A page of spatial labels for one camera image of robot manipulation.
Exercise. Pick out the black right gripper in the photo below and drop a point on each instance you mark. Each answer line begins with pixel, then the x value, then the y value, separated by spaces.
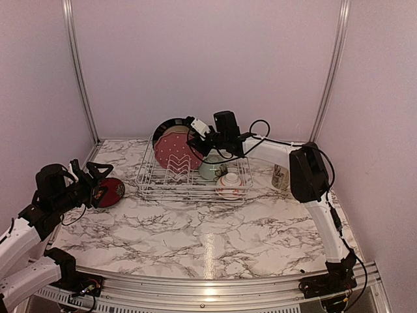
pixel 199 146

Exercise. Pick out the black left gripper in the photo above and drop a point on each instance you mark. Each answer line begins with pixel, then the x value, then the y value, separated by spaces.
pixel 92 185

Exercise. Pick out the red floral plate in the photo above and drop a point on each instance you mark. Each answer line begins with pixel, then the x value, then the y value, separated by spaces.
pixel 115 192

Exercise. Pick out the tall seashell ceramic mug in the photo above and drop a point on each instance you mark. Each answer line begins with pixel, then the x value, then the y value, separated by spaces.
pixel 280 177

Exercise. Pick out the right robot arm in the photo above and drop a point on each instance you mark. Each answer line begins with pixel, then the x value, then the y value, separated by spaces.
pixel 311 176

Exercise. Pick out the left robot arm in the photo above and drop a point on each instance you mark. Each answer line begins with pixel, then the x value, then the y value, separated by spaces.
pixel 59 189

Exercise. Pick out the light green floral bowl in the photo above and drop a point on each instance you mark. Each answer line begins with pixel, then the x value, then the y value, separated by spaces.
pixel 213 168

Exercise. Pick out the pink dotted scalloped plate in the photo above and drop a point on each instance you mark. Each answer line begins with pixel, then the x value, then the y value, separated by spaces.
pixel 171 150

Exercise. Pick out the black striped large plate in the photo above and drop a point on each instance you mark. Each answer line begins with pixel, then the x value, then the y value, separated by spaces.
pixel 177 124

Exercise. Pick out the white red patterned bowl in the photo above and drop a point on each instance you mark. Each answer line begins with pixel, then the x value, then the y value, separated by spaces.
pixel 229 187

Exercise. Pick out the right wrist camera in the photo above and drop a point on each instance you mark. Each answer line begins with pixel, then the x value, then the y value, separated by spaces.
pixel 198 125

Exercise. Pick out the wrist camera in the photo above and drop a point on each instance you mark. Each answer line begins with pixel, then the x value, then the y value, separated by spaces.
pixel 198 125
pixel 73 169

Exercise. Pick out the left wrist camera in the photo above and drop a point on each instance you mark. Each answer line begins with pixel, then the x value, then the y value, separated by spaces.
pixel 73 169

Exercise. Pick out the white wire dish rack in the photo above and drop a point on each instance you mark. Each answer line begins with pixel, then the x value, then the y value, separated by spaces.
pixel 156 183

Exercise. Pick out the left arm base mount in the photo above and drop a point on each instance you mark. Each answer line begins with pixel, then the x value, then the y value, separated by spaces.
pixel 79 283

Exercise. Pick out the left aluminium frame post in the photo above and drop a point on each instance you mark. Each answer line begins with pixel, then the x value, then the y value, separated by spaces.
pixel 77 66

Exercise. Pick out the aluminium frame post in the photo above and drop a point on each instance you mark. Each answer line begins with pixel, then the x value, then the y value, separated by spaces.
pixel 335 61
pixel 77 66

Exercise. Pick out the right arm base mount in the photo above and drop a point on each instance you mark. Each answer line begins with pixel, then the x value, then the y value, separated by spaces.
pixel 329 283

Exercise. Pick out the right aluminium frame post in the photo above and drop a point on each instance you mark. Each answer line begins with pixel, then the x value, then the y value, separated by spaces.
pixel 335 61

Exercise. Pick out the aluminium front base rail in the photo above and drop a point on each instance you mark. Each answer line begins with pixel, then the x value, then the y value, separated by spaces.
pixel 134 293

